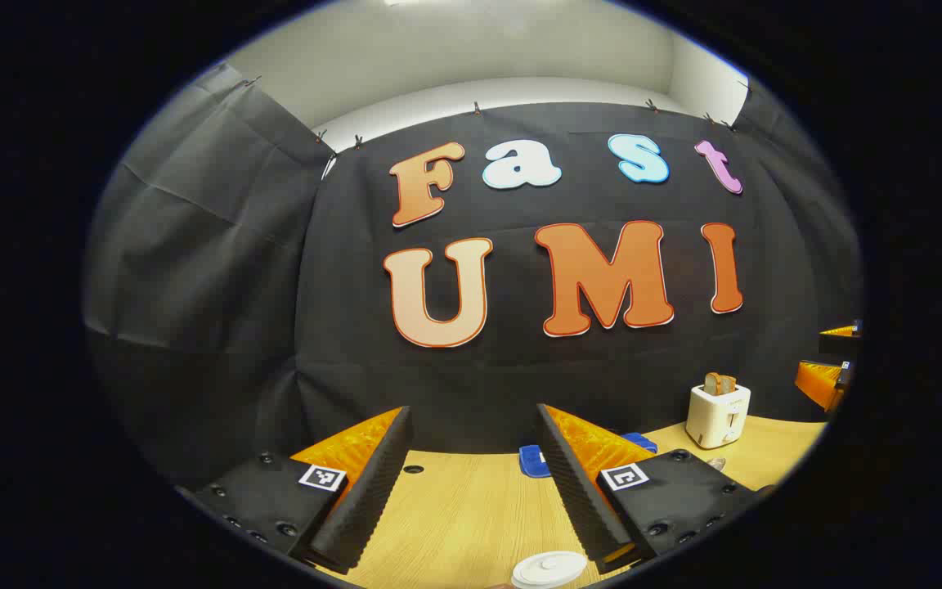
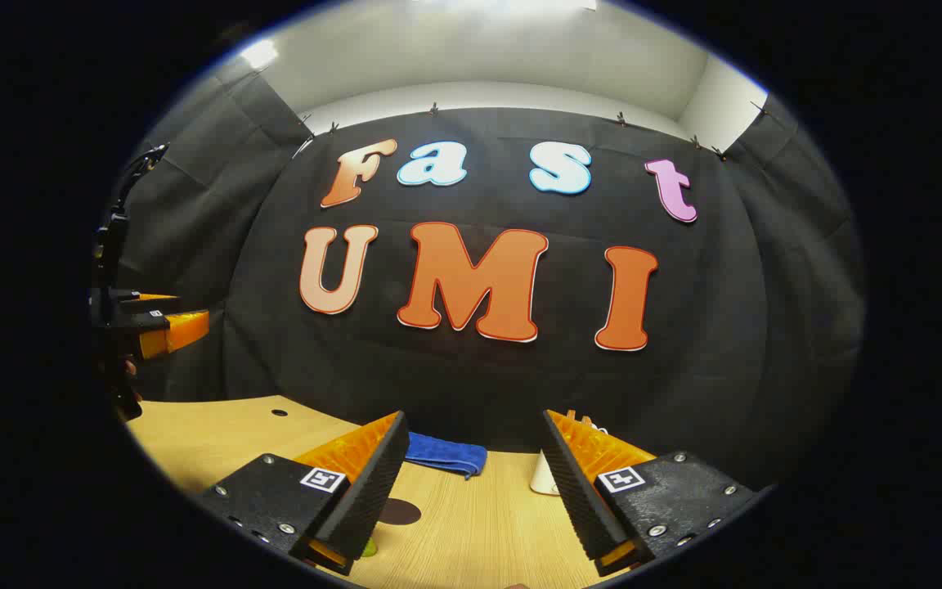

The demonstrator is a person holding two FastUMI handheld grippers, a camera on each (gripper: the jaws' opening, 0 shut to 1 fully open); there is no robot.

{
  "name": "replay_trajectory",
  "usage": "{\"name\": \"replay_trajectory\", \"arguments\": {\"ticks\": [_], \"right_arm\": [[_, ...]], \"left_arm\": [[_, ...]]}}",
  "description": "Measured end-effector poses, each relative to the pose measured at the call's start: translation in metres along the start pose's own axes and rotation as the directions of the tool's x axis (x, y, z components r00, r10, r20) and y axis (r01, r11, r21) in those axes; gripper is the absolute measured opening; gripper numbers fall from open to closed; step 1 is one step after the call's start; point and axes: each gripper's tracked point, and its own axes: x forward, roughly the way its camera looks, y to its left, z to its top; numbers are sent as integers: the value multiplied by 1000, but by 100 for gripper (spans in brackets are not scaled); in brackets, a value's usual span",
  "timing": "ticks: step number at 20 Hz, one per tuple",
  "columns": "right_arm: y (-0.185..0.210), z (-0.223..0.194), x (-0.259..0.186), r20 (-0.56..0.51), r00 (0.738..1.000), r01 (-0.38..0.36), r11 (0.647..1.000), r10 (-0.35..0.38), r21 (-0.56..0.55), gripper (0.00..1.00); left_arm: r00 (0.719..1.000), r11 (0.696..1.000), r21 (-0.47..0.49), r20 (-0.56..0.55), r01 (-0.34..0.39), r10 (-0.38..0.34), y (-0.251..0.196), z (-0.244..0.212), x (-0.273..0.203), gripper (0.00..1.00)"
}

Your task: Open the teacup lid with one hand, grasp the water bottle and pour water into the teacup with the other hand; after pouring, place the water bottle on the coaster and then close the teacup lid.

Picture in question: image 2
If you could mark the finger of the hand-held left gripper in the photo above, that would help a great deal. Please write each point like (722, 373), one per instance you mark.
(154, 323)
(148, 304)

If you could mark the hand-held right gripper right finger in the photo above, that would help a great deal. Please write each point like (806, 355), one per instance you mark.
(581, 499)

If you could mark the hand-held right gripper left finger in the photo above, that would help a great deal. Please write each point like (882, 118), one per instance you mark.
(373, 499)

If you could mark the dark round coaster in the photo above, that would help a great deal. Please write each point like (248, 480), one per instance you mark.
(401, 512)

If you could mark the white toaster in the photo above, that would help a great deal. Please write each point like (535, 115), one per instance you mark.
(545, 478)

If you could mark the blue towel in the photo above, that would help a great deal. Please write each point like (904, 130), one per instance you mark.
(446, 451)

